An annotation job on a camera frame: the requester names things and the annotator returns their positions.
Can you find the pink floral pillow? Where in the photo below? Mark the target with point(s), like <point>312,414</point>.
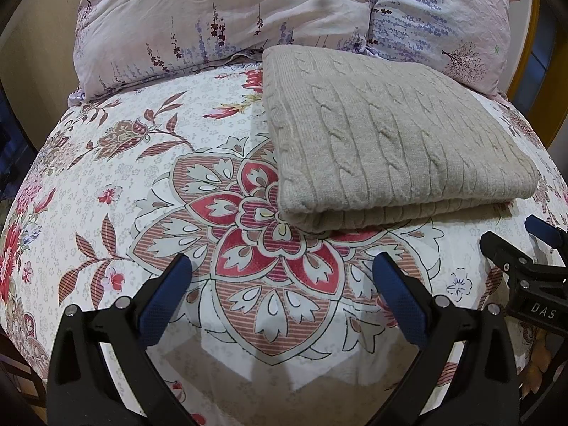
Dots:
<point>177,22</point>

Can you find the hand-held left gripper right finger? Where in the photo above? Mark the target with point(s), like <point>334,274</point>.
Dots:
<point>401,304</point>

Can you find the dark wooden bed frame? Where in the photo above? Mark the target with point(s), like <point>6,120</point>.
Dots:
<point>22,386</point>

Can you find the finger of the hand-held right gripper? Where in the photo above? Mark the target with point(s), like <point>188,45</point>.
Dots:
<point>548,233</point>
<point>501,248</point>

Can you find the floral bed sheet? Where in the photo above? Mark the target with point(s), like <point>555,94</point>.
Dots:
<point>111,164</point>

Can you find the yellow wooden frame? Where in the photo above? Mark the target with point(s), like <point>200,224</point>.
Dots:
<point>528,44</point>

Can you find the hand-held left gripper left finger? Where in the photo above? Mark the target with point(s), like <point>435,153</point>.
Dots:
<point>166,295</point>

